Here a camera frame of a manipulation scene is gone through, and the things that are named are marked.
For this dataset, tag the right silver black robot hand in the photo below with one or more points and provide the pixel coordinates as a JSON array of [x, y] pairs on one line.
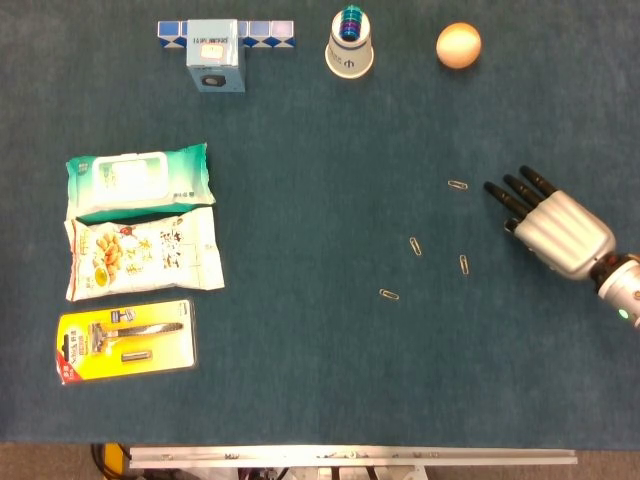
[[565, 230]]

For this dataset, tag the paper clip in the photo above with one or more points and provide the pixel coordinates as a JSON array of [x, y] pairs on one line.
[[464, 264], [415, 246], [389, 294], [457, 184]]

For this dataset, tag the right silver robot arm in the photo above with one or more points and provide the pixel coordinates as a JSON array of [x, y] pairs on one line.
[[622, 285]]

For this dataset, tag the wooden ball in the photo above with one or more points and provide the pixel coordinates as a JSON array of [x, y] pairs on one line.
[[458, 45]]

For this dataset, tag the teal tablecloth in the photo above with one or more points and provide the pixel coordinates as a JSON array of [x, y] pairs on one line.
[[300, 200]]

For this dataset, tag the white paper cup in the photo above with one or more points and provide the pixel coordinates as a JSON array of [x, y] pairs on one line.
[[350, 57]]

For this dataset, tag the stack of blue discs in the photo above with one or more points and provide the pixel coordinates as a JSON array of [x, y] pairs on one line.
[[350, 25]]

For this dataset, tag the blue white snake puzzle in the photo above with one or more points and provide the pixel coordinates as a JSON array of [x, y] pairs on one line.
[[270, 35]]

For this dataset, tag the light blue speaker box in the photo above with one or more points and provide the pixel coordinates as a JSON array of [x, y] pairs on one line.
[[215, 55]]

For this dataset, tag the white peanut snack bag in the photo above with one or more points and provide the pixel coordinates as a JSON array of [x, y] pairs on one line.
[[140, 255]]

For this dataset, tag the green wet wipes pack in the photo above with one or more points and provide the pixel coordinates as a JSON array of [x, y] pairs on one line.
[[130, 180]]

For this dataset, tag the yellow razor blister pack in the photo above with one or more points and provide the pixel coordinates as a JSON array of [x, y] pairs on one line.
[[125, 345]]

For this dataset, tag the yellow object under table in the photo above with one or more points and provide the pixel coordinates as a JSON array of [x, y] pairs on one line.
[[115, 457]]

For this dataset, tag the aluminium rail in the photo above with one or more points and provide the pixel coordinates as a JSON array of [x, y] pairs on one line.
[[350, 456]]

